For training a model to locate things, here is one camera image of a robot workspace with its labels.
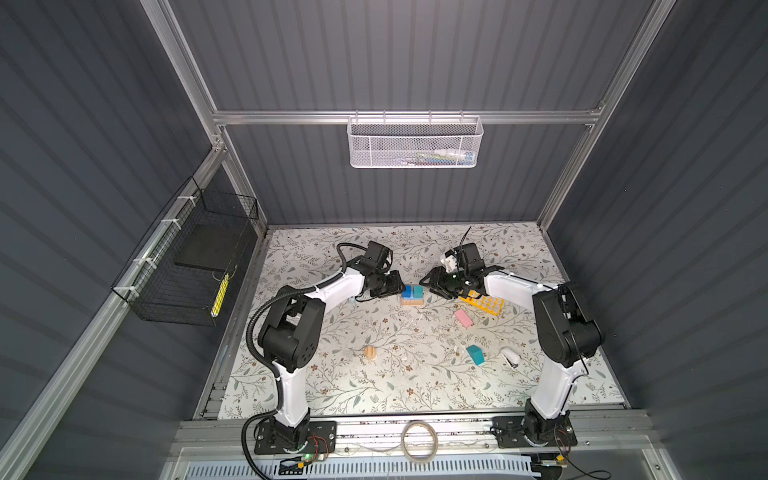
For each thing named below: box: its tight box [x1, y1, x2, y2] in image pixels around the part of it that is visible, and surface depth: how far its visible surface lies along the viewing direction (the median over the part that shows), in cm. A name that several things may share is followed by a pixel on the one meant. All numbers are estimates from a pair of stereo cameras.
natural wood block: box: [402, 299, 424, 306], surface depth 100 cm
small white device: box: [500, 347, 521, 368], surface depth 86 cm
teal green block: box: [466, 344, 485, 366], surface depth 88 cm
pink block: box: [454, 308, 473, 328], surface depth 96 cm
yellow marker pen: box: [210, 273, 229, 318], surface depth 70 cm
